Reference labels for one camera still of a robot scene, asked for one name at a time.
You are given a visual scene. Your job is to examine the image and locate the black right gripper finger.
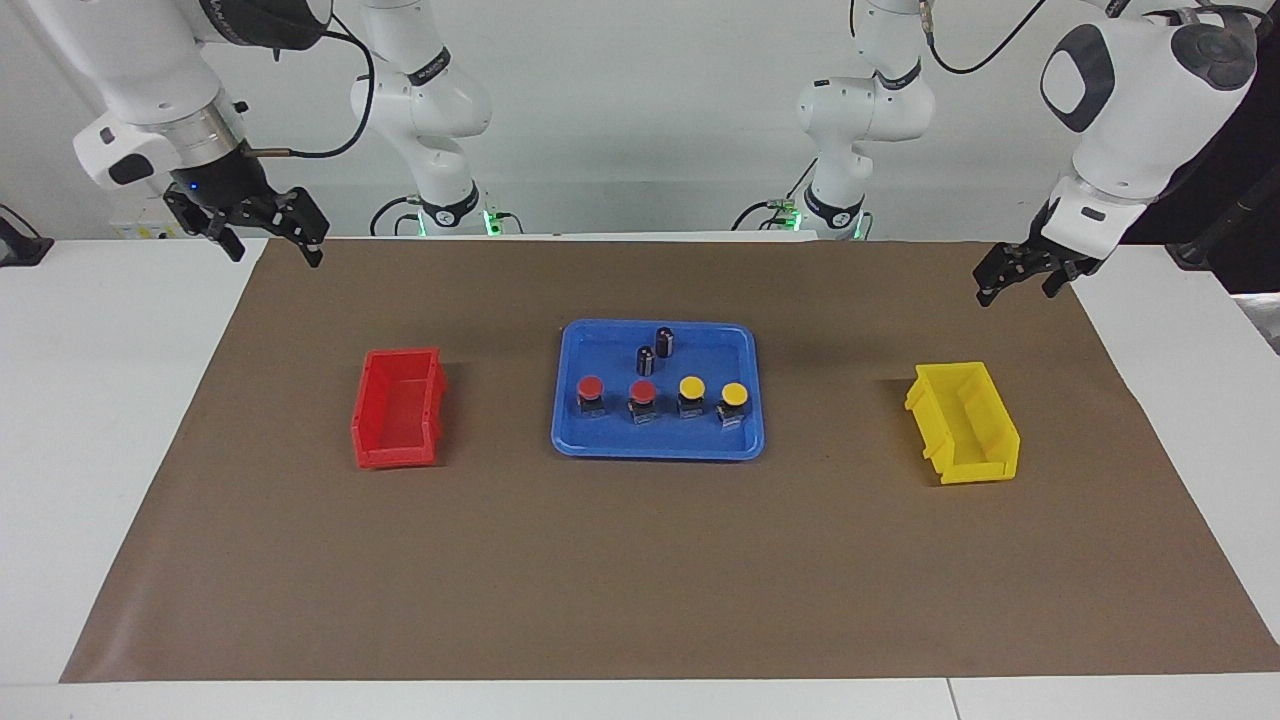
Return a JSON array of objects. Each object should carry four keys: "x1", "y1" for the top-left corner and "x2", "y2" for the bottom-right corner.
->
[
  {"x1": 268, "y1": 187, "x2": 331, "y2": 269},
  {"x1": 163, "y1": 193, "x2": 247, "y2": 263}
]

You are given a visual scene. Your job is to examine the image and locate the blue plastic tray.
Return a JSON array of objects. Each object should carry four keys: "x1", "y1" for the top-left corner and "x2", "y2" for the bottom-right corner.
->
[{"x1": 551, "y1": 319, "x2": 766, "y2": 462}]

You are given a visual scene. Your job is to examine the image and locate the white power strip box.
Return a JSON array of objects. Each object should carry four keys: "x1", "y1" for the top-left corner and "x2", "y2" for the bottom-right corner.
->
[{"x1": 108, "y1": 215, "x2": 191, "y2": 240}]

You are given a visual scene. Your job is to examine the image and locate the yellow plastic bin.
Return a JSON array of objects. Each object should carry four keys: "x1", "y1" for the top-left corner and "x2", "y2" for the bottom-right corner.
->
[{"x1": 904, "y1": 361, "x2": 1021, "y2": 486}]

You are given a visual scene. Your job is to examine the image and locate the black dark panel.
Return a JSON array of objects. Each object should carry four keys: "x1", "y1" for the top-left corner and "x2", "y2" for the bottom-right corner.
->
[{"x1": 1120, "y1": 80, "x2": 1280, "y2": 296}]

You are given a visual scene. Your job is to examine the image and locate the black table clamp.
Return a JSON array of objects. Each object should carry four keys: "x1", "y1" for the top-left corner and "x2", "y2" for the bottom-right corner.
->
[{"x1": 0, "y1": 205, "x2": 54, "y2": 268}]

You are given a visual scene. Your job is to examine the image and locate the red plastic bin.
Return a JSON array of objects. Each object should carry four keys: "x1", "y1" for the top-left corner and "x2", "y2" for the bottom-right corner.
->
[{"x1": 350, "y1": 347, "x2": 448, "y2": 469}]

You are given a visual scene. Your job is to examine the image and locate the brown paper mat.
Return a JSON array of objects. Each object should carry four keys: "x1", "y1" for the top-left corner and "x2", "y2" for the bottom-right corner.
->
[{"x1": 60, "y1": 237, "x2": 1280, "y2": 684}]

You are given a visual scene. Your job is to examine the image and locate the black right base cable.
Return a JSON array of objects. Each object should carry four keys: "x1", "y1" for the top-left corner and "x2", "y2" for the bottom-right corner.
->
[{"x1": 370, "y1": 195, "x2": 421, "y2": 238}]

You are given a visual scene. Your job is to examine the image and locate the black base cable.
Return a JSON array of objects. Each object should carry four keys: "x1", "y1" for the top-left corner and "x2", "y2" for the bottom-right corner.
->
[
  {"x1": 370, "y1": 195, "x2": 421, "y2": 238},
  {"x1": 730, "y1": 155, "x2": 816, "y2": 233}
]

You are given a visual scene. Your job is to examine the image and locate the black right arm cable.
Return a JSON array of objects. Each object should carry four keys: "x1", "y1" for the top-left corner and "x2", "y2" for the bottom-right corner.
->
[{"x1": 248, "y1": 28, "x2": 375, "y2": 159}]

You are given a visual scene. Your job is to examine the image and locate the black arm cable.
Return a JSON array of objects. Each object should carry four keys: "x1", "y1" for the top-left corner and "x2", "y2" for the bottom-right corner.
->
[
  {"x1": 248, "y1": 28, "x2": 375, "y2": 159},
  {"x1": 920, "y1": 0, "x2": 1051, "y2": 77}
]

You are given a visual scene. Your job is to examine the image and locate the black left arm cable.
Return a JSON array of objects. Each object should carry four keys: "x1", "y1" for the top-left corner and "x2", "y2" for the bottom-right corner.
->
[{"x1": 920, "y1": 0, "x2": 1051, "y2": 77}]

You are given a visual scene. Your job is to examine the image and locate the black left base cable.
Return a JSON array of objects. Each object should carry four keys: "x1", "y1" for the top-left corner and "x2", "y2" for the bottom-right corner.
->
[{"x1": 730, "y1": 155, "x2": 816, "y2": 233}]

